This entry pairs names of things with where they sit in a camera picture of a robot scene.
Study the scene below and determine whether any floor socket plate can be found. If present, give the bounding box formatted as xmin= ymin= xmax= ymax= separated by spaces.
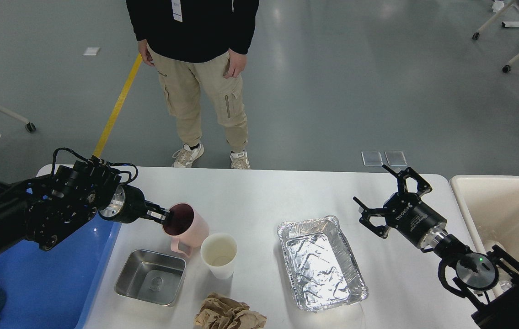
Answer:
xmin=384 ymin=151 xmax=408 ymax=167
xmin=361 ymin=151 xmax=384 ymax=167

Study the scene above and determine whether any floor socket plate right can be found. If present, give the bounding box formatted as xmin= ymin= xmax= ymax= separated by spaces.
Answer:
xmin=384 ymin=151 xmax=408 ymax=167

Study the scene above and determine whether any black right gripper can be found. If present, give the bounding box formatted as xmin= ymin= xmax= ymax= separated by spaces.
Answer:
xmin=353 ymin=164 xmax=448 ymax=249

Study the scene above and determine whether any white paper cup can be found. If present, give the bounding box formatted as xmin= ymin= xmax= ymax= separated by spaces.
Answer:
xmin=200 ymin=233 xmax=238 ymax=280

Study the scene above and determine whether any square stainless steel tray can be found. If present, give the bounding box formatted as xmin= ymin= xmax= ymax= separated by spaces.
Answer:
xmin=114 ymin=249 xmax=186 ymax=307

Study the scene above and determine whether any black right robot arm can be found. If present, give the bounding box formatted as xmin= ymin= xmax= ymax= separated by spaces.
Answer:
xmin=353 ymin=165 xmax=519 ymax=329

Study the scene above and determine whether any floor socket plate left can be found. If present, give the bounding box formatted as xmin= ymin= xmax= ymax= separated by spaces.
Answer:
xmin=361 ymin=151 xmax=384 ymax=167

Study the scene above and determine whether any crumpled brown paper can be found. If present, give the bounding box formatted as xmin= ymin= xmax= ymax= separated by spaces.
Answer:
xmin=194 ymin=292 xmax=267 ymax=329

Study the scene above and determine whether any blue plastic tray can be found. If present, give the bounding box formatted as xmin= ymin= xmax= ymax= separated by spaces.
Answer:
xmin=0 ymin=218 xmax=121 ymax=329

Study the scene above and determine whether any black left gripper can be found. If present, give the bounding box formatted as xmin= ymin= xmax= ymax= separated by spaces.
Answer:
xmin=98 ymin=185 xmax=171 ymax=225

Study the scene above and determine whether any aluminium foil tray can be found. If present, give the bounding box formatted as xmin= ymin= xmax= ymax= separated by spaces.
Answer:
xmin=277 ymin=215 xmax=369 ymax=313

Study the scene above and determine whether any white floor label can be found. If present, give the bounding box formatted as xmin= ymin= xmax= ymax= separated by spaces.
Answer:
xmin=82 ymin=47 xmax=101 ymax=57

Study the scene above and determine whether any beige plastic bin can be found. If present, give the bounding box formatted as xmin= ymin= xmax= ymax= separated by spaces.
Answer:
xmin=450 ymin=175 xmax=519 ymax=261

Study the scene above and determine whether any person in black sweater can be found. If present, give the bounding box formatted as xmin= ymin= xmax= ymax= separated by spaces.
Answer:
xmin=126 ymin=0 xmax=259 ymax=170

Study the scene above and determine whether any pink ribbed mug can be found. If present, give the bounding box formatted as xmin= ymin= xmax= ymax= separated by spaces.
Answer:
xmin=162 ymin=203 xmax=209 ymax=258

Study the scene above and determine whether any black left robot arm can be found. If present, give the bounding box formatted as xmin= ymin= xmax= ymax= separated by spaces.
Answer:
xmin=0 ymin=154 xmax=174 ymax=254

